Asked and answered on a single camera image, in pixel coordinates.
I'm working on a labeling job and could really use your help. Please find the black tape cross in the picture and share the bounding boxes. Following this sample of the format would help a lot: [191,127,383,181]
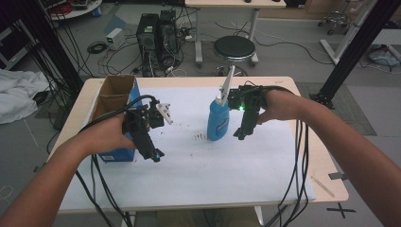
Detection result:
[325,202,357,219]

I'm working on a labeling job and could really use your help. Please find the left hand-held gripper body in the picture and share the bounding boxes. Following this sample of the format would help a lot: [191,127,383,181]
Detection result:
[122,100,174,147]

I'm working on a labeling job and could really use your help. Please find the thick black cable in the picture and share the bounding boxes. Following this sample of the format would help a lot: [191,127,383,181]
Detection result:
[244,79,311,227]
[75,94,160,227]

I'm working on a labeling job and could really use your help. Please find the coiled black cable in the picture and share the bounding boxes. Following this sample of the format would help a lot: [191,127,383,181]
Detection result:
[86,41,109,55]

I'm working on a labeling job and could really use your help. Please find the wooden stick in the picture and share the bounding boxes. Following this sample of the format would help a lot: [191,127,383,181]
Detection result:
[310,175,336,199]

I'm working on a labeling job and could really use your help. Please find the white metal stand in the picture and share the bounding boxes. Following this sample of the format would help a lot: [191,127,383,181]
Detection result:
[320,0,379,65]

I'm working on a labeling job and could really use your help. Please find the blue cardboard box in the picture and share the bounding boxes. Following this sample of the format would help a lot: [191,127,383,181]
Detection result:
[89,74,144,164]

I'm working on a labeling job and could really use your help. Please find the black round stool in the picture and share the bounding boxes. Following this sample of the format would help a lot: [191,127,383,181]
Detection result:
[213,35,260,78]

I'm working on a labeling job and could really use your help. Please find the black computer tower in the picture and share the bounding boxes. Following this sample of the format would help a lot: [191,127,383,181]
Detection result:
[157,9,181,64]
[135,12,160,78]

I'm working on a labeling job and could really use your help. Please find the white table leg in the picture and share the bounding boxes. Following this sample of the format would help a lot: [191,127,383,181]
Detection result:
[121,211,137,227]
[254,206,265,226]

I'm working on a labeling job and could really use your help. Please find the thin black cable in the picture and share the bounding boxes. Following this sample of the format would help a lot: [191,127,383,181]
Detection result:
[277,119,302,227]
[90,154,135,227]

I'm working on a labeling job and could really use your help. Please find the white cloth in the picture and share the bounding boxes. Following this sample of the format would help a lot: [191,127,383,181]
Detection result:
[0,68,50,125]

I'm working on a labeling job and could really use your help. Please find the black metal frame post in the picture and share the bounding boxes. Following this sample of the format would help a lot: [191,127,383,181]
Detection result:
[0,0,84,96]
[309,0,401,111]

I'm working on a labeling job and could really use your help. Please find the person's right hand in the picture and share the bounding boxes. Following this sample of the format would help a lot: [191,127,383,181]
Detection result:
[256,89,303,126]

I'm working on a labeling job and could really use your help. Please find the white table sheet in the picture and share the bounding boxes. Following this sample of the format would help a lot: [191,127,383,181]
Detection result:
[59,85,317,212]

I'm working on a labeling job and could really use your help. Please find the small white box device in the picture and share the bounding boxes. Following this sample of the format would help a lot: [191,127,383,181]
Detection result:
[105,27,127,51]

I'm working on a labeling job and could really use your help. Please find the person's left hand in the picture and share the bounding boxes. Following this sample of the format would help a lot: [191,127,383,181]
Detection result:
[82,113,137,156]

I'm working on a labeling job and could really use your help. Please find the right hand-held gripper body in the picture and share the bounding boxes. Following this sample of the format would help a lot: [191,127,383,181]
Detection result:
[218,64,268,126]

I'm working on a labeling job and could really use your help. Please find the blue bottle with white cap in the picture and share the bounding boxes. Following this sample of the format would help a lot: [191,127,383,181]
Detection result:
[206,96,231,142]

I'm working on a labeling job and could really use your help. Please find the grey floor mat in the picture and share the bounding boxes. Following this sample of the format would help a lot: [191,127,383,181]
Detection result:
[296,82,377,136]

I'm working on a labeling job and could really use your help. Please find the wheeled chair base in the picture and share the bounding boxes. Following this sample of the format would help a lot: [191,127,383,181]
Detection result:
[317,10,354,36]

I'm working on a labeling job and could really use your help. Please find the person's khaki trousers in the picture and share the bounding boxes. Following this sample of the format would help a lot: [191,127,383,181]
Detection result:
[155,207,263,227]

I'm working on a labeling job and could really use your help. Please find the round white table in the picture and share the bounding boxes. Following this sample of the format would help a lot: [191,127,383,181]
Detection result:
[41,0,103,22]

